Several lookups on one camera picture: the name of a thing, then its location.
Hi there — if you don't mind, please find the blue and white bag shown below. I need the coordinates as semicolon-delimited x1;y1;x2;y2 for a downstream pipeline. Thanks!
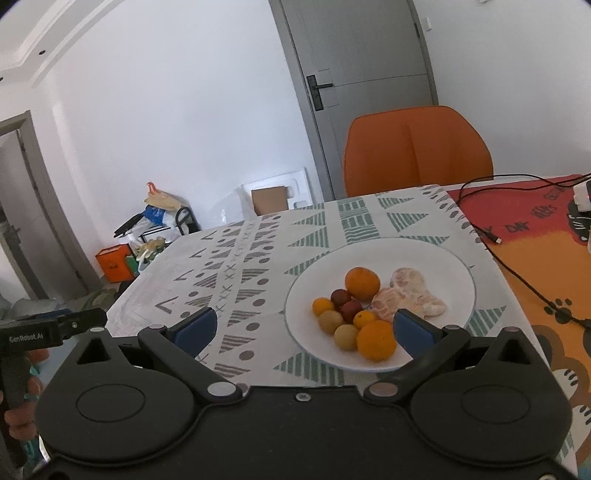
144;205;176;227

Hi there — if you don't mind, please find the black door handle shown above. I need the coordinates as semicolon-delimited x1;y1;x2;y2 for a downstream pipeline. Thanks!
307;74;334;110

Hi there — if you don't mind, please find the orange box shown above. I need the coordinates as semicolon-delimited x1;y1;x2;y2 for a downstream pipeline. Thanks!
95;244;134;283

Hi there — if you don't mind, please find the brown longan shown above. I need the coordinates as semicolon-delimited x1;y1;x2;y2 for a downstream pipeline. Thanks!
334;324;360;352
318;310;344;335

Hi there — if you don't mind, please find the brown cardboard sheet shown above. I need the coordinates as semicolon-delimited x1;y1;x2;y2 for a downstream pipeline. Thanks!
252;186;289;217

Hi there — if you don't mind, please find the peeled citrus piece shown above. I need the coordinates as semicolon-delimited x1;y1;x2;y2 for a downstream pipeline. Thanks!
370;287;448;323
389;267;426;298

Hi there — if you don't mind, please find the orange printed mat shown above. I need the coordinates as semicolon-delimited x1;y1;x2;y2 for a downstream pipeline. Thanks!
445;174;591;480

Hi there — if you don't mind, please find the person's left hand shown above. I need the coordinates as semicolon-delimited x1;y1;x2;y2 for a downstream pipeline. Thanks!
0;348;44;441

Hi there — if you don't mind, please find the black metal frame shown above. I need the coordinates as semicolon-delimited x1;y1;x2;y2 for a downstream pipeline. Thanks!
174;207;201;234

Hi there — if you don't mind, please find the white charger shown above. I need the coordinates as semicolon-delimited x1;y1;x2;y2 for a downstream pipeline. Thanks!
573;180;591;254

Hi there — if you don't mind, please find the grey door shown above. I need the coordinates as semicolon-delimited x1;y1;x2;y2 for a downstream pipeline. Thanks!
270;0;439;204

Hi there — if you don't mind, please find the black folding stand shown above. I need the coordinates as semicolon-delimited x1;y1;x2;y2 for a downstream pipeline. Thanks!
115;213;149;238

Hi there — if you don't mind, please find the orange chair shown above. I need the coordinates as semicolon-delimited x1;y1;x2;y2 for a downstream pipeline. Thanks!
344;106;494;198

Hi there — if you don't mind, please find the patterned white tablecloth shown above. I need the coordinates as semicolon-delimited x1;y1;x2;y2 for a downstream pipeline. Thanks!
105;185;580;472

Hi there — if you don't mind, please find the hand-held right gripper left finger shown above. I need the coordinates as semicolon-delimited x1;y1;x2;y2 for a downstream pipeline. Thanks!
69;307;243;407

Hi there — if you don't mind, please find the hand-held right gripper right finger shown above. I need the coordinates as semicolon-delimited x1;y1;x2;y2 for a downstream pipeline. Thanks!
365;308;543;407

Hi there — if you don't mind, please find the white round plate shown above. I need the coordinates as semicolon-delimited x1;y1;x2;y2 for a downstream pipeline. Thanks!
285;237;476;372

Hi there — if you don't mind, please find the large orange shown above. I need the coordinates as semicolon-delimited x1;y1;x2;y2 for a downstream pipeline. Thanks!
345;267;382;302
356;320;398;361

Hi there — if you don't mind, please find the black cable with plug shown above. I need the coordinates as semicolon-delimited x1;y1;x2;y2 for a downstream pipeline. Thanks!
459;172;591;244

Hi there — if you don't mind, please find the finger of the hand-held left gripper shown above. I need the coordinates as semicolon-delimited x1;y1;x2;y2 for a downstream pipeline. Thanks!
55;308;108;341

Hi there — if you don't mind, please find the paper bag with orange handle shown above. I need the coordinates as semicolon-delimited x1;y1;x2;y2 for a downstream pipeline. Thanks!
144;182;183;210

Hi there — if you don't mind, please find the grey door frame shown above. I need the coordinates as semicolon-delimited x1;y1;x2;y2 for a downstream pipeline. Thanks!
0;111;89;301

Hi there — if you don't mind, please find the green and white bag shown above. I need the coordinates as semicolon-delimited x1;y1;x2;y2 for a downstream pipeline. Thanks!
127;235;168;274

